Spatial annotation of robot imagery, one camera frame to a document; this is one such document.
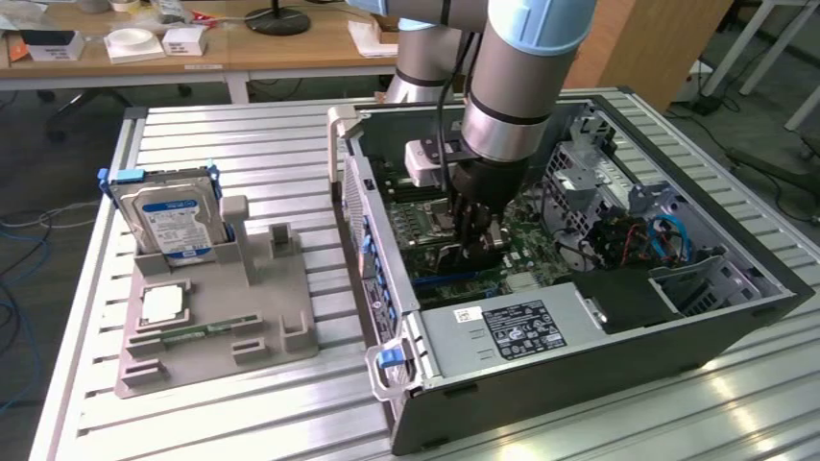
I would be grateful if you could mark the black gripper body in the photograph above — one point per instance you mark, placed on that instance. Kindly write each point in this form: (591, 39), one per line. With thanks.
(490, 185)

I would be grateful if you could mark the low profile graphics card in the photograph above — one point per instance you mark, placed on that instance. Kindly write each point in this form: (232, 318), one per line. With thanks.
(474, 264)

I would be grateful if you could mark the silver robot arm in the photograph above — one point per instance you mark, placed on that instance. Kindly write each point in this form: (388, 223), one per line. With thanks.
(512, 86)

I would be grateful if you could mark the CPU socket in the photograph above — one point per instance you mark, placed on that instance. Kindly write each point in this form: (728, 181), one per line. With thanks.
(439, 221)

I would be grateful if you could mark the green motherboard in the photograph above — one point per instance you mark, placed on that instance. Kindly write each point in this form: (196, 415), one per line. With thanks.
(538, 259)

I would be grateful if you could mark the blue expansion slot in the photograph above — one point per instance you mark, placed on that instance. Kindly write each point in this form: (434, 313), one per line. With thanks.
(448, 281)

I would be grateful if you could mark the silver chipset heatsink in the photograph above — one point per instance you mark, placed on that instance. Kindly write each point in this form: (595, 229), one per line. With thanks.
(522, 283)

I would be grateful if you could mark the blue card retainer clips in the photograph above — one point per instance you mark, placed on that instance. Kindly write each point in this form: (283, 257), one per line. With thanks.
(367, 235)

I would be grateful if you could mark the metal disk bay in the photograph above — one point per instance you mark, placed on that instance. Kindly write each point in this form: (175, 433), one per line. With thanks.
(590, 206)

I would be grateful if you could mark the silver power supply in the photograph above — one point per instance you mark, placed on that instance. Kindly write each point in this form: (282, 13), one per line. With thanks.
(462, 336)

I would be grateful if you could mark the blue case latch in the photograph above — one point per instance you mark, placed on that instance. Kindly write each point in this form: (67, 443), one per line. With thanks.
(388, 358)

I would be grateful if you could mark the white paper stack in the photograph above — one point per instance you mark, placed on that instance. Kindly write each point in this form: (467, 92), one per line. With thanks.
(375, 45)

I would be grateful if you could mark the grey perforated disk bay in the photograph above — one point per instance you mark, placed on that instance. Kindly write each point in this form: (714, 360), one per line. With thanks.
(704, 288)

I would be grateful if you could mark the cardboard box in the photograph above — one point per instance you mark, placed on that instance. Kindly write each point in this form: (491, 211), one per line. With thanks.
(387, 24)

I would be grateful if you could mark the grey parts rack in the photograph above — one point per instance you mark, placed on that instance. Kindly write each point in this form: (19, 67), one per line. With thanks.
(256, 312)

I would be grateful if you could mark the black power adapter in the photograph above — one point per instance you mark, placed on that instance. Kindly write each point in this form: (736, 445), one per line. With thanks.
(708, 105)

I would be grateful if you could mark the white box with red button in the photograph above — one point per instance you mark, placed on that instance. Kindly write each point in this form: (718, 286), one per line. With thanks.
(695, 81)

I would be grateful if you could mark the open black PC case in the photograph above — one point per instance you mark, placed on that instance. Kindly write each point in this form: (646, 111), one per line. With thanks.
(576, 408)

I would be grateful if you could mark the black stand base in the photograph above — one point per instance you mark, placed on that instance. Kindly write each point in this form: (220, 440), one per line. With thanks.
(768, 165)

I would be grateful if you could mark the hard disk in blue caddy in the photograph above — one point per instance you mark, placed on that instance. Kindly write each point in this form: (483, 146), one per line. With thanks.
(170, 225)

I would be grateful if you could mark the green RAM stick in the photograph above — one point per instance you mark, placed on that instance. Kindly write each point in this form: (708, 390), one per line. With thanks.
(199, 330)

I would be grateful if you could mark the black lamp base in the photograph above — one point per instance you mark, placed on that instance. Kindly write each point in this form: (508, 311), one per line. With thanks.
(278, 21)

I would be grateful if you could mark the silver CPU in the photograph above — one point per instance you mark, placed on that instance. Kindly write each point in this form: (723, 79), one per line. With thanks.
(163, 305)

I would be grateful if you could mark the small white box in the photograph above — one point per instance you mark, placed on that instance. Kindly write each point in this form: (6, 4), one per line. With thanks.
(186, 42)

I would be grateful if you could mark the white box on desk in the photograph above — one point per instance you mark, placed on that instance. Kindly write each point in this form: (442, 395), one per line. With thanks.
(135, 48)

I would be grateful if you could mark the black chair base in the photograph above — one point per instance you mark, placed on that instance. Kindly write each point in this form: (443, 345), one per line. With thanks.
(56, 134)

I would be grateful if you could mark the wooden desk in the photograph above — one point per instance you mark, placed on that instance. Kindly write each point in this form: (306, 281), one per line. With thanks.
(76, 69)

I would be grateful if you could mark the grey cup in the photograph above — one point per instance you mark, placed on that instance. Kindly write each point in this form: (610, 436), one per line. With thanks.
(94, 6)

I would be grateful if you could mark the white box with black lid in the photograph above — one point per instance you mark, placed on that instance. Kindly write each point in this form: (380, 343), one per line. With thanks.
(55, 50)

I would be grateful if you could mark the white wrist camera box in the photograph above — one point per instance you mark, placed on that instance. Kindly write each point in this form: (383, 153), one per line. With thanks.
(423, 163)

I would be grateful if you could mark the white table frame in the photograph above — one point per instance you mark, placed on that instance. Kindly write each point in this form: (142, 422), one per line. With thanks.
(736, 48)

